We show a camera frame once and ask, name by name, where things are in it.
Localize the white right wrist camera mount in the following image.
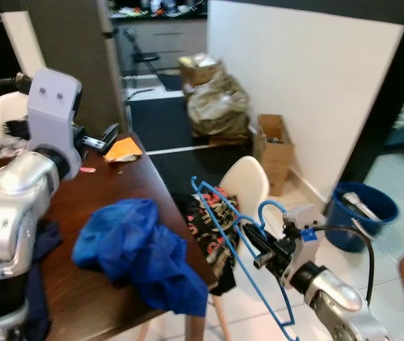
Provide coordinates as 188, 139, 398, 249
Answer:
282, 205, 325, 281

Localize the black printed garment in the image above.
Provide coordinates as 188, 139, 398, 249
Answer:
176, 190, 243, 296

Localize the grey kitchen cabinet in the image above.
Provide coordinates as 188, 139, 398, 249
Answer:
115, 16, 208, 75

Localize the blue cloth garment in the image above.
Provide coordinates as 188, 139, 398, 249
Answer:
72, 198, 209, 318

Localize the black folding stand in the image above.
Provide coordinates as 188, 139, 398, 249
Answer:
119, 27, 161, 92

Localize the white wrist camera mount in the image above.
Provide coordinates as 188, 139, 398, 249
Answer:
26, 68, 84, 161
282, 205, 325, 281

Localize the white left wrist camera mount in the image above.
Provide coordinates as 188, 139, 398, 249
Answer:
26, 68, 84, 161

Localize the blue plastic clothes hanger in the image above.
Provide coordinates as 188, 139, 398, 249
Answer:
190, 175, 301, 341

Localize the white plastic chair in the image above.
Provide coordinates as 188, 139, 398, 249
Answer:
0, 91, 31, 141
206, 156, 272, 341

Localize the cardboard box with plastic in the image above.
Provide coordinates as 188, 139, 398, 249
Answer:
179, 53, 225, 90

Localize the tall open cardboard box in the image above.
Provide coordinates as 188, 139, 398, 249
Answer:
252, 114, 296, 197

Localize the silver item in bucket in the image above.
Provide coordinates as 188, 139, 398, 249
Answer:
344, 191, 385, 222

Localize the blue plastic bucket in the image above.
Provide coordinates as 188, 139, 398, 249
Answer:
327, 181, 400, 254

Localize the olive plastic trash bag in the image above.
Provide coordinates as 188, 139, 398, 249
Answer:
187, 70, 252, 140

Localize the navy garment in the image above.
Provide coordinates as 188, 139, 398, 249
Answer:
23, 220, 63, 341

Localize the grey brown door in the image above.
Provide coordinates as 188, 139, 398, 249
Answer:
26, 0, 129, 139

